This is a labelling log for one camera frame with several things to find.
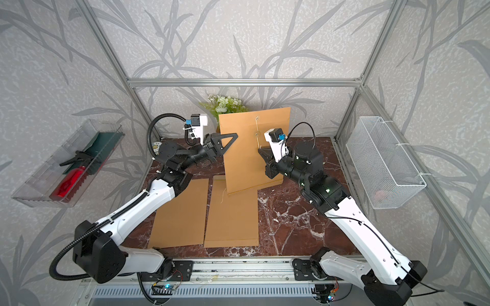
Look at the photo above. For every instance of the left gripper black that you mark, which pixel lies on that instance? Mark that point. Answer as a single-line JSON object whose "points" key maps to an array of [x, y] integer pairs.
{"points": [[210, 149]]}

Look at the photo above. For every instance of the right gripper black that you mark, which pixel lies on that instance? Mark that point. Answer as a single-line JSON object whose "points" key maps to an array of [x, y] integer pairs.
{"points": [[270, 165]]}

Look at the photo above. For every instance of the brown file bag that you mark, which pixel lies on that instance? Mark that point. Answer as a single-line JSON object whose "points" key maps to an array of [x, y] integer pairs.
{"points": [[181, 222], [233, 220], [244, 167]]}

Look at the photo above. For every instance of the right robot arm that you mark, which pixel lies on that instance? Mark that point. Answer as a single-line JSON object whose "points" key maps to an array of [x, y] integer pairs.
{"points": [[333, 200]]}

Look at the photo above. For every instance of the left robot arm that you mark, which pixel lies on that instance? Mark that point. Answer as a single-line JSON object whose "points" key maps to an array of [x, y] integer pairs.
{"points": [[97, 251]]}

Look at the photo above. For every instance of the green plant white flowers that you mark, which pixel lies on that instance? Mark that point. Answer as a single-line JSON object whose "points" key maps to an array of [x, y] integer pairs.
{"points": [[218, 105]]}

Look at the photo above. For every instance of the dark green cloth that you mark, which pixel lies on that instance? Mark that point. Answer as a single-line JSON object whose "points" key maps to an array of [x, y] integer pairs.
{"points": [[95, 154]]}

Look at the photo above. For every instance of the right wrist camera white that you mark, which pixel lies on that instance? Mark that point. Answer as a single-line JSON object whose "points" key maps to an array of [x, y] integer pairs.
{"points": [[277, 141]]}

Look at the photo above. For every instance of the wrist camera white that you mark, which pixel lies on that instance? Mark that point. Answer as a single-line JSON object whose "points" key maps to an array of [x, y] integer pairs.
{"points": [[194, 129], [277, 141]]}

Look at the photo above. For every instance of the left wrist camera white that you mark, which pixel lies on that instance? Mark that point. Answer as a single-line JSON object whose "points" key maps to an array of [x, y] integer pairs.
{"points": [[194, 129]]}

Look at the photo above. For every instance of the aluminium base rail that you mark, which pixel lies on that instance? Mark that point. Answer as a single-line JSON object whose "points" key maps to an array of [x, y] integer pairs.
{"points": [[241, 269]]}

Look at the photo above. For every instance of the white wire mesh basket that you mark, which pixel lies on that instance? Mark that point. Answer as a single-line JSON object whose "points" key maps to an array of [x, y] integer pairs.
{"points": [[388, 175]]}

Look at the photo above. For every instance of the clear plastic wall tray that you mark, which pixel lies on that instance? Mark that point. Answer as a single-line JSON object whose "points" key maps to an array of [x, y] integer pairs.
{"points": [[36, 190]]}

